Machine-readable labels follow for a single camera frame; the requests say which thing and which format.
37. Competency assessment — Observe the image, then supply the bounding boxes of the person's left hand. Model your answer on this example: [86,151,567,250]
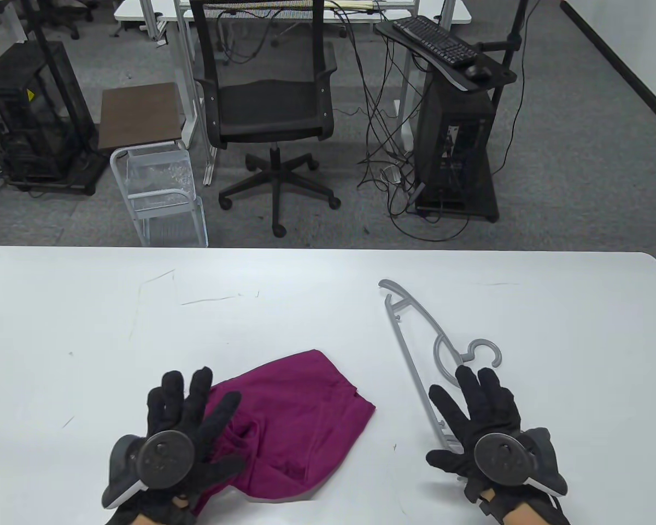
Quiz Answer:
[105,367,247,525]

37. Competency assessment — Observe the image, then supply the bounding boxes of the person's right hand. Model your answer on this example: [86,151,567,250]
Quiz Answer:
[426,365,572,525]

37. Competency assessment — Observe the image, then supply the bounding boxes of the gray hand controller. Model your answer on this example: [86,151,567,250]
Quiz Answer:
[474,428,569,497]
[101,431,196,509]

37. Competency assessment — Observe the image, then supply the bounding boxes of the gray plastic hanger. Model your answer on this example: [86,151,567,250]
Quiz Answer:
[378,279,506,453]

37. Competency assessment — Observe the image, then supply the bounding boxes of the magenta shorts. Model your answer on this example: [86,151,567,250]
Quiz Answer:
[189,350,376,516]

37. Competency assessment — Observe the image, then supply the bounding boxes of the person's right forearm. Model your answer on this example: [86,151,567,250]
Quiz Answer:
[506,503,547,525]

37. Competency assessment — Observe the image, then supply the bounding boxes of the clear plastic bin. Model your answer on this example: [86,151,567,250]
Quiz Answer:
[126,149,197,219]

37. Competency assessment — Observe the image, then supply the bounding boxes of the black rolling computer stand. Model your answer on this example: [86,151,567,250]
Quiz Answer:
[8,0,110,196]

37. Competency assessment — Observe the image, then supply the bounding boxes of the black computer tower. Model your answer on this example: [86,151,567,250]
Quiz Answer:
[415,77,495,211]

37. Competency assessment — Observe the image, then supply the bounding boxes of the brown top white side table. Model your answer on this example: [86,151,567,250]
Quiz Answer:
[97,83,209,248]

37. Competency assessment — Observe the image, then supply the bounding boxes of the black mesh office chair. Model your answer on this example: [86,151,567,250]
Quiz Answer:
[189,0,342,238]

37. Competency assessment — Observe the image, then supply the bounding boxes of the black stand with keyboard tray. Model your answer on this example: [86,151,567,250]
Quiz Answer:
[374,0,528,222]

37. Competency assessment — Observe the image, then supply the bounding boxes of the black mesh computer case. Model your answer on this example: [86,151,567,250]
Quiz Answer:
[0,41,96,184]

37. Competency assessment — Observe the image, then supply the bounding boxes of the black keyboard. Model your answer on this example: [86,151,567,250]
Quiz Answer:
[392,15,481,68]

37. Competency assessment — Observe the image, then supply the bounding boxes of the black cable bundle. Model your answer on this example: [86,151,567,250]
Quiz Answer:
[328,0,525,241]

